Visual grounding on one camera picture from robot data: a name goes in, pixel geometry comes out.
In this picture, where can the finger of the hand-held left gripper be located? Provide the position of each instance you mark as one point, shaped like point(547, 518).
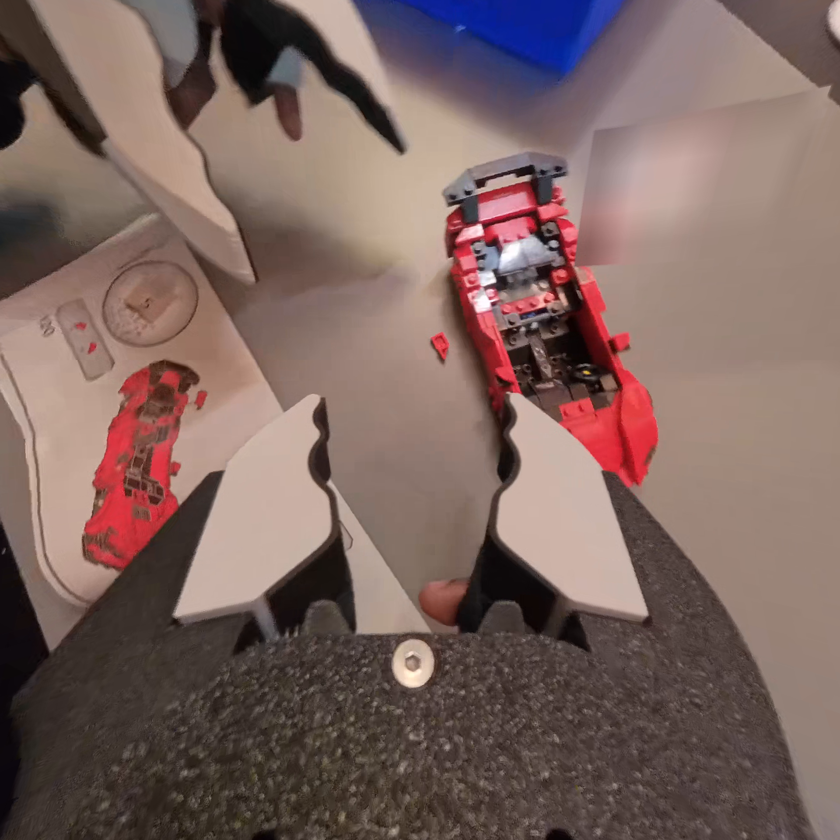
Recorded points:
point(351, 59)
point(144, 131)

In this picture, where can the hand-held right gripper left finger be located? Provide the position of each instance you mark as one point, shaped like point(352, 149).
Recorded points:
point(262, 512)

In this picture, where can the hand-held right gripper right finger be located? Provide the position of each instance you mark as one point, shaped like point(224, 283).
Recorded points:
point(558, 518)

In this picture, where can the red lego car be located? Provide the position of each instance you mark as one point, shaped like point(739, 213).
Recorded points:
point(525, 308)

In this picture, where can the lego instruction booklet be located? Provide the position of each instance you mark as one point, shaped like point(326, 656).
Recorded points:
point(216, 341)

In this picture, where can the small red lego piece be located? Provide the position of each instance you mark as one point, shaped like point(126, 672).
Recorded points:
point(440, 346)

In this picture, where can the person's left hand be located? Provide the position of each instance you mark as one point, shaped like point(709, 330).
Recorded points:
point(289, 115)

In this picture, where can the person's right hand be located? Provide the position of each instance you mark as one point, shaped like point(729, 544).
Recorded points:
point(443, 600)

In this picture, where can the blue plastic bin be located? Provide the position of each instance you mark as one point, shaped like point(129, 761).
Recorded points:
point(512, 26)

